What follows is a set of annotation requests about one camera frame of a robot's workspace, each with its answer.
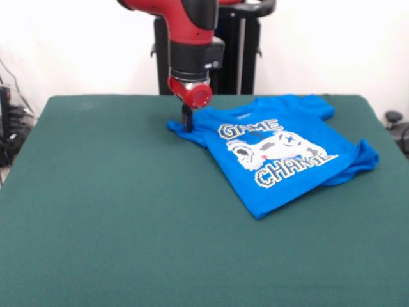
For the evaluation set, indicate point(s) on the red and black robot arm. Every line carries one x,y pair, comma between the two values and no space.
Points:
191,35

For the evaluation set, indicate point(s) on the blue t-shirt with white print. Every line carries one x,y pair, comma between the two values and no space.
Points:
281,153

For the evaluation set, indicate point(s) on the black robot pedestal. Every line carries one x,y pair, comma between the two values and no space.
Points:
236,57

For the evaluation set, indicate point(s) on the dark green table cloth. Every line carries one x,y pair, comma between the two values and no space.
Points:
64,224

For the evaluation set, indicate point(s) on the black electronics box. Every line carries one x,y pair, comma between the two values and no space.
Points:
4,108

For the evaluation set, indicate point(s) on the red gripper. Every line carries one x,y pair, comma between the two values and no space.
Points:
193,94

